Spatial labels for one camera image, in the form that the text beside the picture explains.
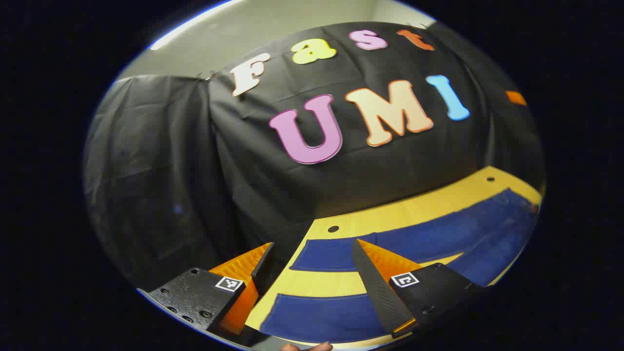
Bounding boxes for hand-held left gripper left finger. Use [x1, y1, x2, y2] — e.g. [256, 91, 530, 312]
[146, 242, 275, 337]

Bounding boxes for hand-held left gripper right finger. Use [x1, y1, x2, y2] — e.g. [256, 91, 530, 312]
[351, 238, 487, 339]

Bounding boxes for blue denim jeans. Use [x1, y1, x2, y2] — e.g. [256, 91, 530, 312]
[260, 188, 542, 344]

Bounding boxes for black backdrop cloth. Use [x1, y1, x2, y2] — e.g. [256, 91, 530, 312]
[83, 22, 546, 293]

